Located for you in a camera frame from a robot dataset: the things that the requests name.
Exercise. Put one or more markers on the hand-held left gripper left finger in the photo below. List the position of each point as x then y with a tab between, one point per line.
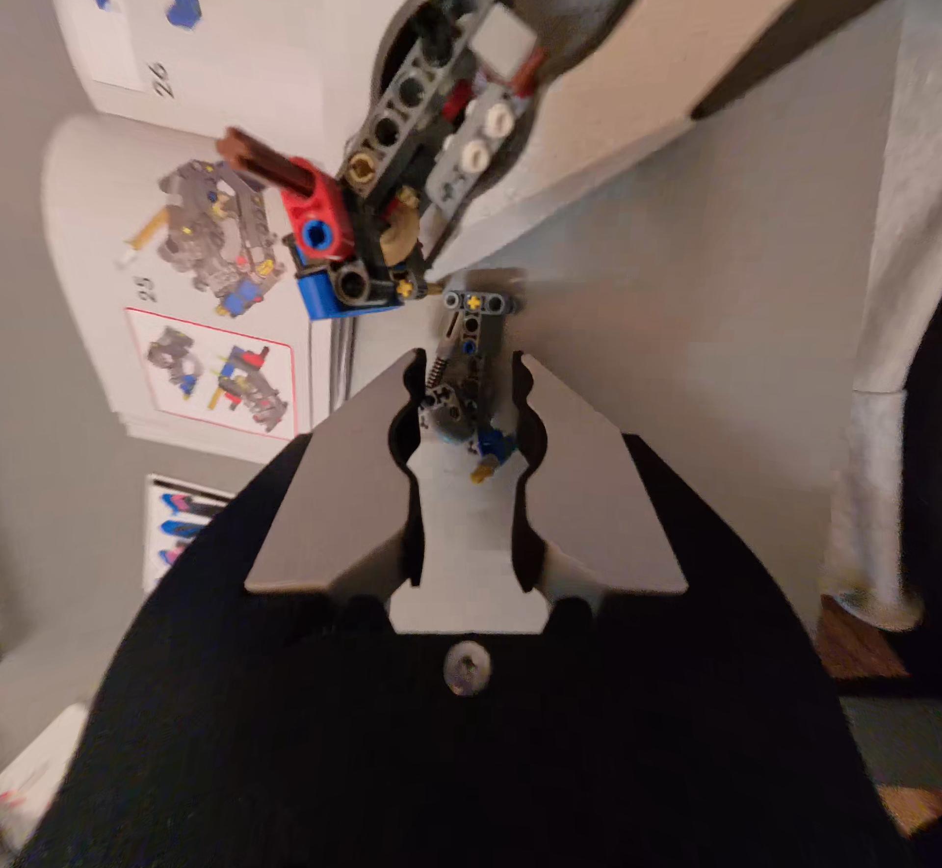
331	515

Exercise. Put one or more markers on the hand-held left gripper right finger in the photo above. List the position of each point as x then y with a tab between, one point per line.
611	515

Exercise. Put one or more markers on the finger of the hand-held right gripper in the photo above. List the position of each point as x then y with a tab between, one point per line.
625	117
390	51

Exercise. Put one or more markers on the grey lego chassis assembly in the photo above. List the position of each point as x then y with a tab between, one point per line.
397	110

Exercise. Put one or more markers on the dark grey lego suspension assembly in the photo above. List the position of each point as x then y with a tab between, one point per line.
463	338

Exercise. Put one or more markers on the lego instruction booklet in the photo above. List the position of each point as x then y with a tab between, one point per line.
243	36

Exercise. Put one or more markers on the lego sticker sheet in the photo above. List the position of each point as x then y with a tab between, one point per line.
169	515

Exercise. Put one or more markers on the small white car leaflet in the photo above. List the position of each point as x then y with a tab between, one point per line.
37	772

